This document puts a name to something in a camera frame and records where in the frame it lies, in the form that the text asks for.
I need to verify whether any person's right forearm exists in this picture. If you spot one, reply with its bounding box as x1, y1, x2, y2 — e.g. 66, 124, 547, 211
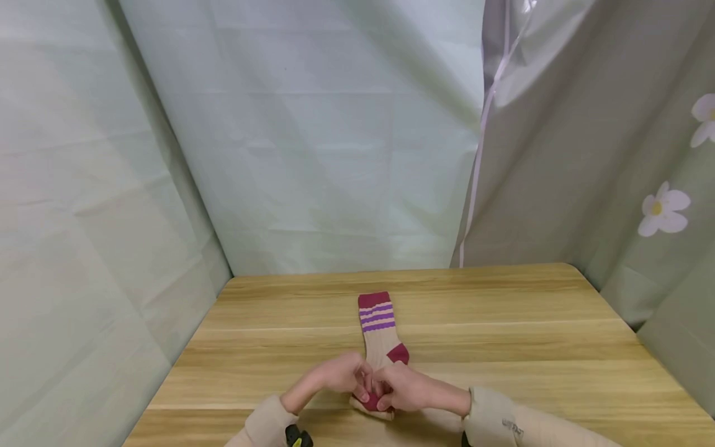
462, 386, 624, 447

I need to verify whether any beige sock with purple stripes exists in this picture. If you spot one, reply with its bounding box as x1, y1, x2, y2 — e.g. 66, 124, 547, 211
349, 291, 410, 422

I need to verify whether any person's right hand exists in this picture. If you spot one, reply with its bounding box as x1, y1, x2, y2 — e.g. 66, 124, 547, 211
371, 362, 472, 417

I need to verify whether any person's left forearm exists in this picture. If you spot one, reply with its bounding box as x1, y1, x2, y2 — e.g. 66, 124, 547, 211
224, 393, 300, 447

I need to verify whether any person's left hand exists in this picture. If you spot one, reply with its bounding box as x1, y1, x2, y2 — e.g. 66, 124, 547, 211
279, 351, 374, 416

